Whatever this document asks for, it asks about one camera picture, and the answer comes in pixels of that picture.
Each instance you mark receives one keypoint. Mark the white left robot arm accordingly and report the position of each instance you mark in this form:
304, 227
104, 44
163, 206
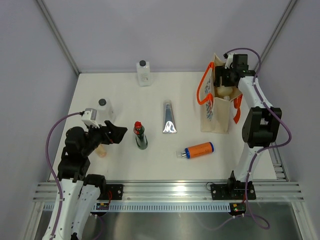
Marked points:
77, 191

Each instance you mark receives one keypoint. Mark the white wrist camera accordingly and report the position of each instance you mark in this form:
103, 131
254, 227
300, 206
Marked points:
229, 59
89, 118

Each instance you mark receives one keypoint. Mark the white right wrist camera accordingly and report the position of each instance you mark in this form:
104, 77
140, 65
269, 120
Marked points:
229, 59

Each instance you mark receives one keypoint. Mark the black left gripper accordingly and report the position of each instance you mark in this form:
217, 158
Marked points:
116, 133

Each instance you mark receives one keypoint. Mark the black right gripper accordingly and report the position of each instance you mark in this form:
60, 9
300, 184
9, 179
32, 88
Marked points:
220, 71

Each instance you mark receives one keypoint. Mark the aluminium frame post left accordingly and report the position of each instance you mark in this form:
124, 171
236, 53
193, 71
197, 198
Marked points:
57, 35

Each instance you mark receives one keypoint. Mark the left controller board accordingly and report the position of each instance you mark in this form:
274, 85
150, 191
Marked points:
102, 206

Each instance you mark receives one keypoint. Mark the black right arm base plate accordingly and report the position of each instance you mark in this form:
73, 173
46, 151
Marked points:
236, 192

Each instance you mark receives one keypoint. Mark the aluminium frame post right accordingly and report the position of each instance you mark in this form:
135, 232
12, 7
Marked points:
278, 28

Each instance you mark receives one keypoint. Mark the clear square bottle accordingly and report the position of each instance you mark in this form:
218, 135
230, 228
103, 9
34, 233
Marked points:
143, 73

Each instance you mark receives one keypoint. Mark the right controller board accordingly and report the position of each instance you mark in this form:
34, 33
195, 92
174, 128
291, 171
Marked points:
237, 209

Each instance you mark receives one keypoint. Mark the cream lotion pump bottle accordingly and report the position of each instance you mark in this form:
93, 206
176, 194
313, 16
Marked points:
224, 92

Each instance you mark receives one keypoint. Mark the peach liquid clear bottle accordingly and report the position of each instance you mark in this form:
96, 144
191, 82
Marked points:
100, 151

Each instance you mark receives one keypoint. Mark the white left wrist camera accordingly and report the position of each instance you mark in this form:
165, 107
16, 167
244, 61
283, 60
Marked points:
89, 118

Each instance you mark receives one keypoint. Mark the controller board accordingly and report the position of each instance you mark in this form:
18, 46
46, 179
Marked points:
102, 206
237, 209

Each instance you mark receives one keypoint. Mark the canvas tote bag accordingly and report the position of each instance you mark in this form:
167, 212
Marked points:
215, 112

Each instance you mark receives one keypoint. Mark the dark green bottle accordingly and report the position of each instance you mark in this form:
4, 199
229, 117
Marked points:
140, 137

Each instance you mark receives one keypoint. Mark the orange tube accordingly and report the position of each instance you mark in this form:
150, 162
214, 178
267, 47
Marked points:
196, 151

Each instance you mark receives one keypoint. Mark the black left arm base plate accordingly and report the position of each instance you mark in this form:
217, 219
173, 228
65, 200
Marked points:
111, 192

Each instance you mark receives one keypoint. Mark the white slotted cable duct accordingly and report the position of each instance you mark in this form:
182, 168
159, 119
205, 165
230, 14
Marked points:
165, 207

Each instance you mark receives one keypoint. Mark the aluminium frame post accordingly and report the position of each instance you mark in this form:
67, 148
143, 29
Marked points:
278, 28
57, 35

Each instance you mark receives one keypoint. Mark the white square bottle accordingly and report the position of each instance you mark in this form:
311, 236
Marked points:
105, 110

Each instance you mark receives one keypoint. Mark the silver foil tube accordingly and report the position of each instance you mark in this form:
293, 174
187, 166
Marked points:
169, 125

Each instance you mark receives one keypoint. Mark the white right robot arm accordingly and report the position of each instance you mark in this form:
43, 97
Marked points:
259, 130

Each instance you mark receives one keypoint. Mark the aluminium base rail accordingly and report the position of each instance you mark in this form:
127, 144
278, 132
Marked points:
198, 191

